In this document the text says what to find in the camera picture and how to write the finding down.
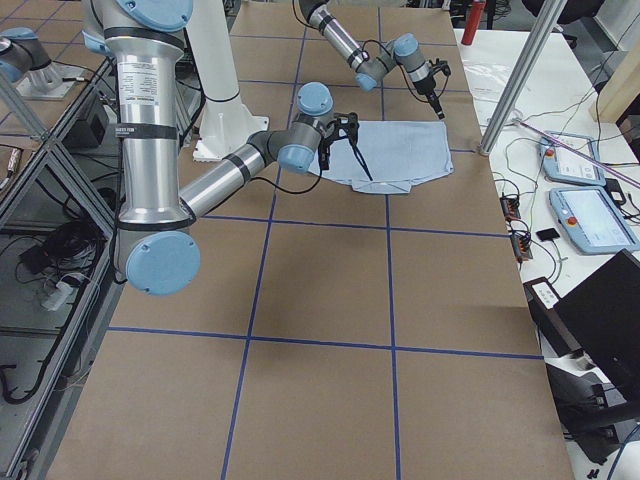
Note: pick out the upper blue teach pendant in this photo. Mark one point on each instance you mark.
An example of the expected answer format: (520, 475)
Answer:
(561, 165)

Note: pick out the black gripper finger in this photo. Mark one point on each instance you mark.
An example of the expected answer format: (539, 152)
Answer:
(324, 159)
(434, 102)

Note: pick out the black monitor on stand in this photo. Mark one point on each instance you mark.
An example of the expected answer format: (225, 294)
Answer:
(602, 314)

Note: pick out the clear plastic bag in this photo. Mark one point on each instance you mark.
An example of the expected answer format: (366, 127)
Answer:
(486, 81)

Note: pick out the small black phone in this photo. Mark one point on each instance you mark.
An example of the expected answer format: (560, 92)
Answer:
(549, 234)

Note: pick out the black labelled box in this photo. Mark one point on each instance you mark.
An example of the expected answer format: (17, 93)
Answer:
(542, 300)

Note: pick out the aluminium frame post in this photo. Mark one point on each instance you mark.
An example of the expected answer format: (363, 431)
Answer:
(533, 46)

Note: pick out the light blue button-up shirt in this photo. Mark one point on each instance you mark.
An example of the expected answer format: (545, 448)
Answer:
(399, 155)

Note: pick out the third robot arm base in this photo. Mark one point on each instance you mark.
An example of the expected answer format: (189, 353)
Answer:
(25, 62)

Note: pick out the lower blue teach pendant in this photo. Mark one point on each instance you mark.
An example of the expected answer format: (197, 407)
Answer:
(591, 220)

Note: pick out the red cylinder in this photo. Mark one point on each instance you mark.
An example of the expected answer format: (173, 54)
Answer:
(473, 21)

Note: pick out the brown paper table cover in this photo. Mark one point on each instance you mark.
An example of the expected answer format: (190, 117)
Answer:
(333, 335)

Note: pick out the blue teach pendant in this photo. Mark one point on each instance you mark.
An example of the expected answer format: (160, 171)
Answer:
(591, 220)
(561, 165)

